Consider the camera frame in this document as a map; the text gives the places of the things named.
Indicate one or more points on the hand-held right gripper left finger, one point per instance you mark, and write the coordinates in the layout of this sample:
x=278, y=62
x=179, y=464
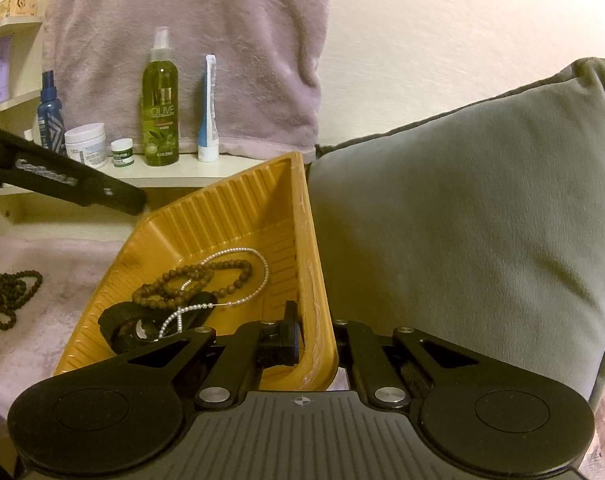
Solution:
x=290, y=332

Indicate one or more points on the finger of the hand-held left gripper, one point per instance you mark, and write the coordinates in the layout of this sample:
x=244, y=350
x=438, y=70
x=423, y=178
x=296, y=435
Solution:
x=117, y=197

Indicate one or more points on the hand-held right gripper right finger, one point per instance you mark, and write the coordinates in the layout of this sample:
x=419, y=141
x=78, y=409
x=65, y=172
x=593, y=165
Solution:
x=350, y=341

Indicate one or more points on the yellow ribbed plastic tray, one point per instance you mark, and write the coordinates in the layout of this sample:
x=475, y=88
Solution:
x=222, y=220

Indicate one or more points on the small white black-capped tube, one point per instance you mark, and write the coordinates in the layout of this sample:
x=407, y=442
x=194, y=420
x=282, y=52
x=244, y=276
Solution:
x=29, y=136

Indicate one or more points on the small green-label jar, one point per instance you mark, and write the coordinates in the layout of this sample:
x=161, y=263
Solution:
x=122, y=155

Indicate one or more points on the blue spray bottle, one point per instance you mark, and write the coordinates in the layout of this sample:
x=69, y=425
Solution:
x=50, y=115

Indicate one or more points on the white cream jar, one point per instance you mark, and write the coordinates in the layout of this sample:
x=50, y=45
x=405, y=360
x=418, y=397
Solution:
x=86, y=147

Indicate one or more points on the purple tube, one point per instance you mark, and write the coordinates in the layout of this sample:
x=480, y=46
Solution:
x=2, y=70

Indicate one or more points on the green spray bottle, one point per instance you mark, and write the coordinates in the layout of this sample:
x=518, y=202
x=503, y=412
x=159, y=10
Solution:
x=160, y=110

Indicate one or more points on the white and blue tube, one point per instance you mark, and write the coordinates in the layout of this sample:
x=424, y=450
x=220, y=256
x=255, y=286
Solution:
x=208, y=115

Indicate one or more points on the beige cardboard box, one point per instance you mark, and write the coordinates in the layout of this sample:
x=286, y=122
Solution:
x=20, y=7

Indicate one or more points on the pink fluffy blanket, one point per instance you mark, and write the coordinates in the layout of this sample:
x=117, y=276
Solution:
x=47, y=350

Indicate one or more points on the pink fluffy towel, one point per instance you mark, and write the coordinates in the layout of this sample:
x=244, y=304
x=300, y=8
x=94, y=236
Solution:
x=207, y=35

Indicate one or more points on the grey-green velvet pillow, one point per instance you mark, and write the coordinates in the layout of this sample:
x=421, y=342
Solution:
x=457, y=185

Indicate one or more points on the beige wall shelf unit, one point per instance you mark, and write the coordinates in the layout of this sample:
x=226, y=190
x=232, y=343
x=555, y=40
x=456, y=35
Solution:
x=182, y=175

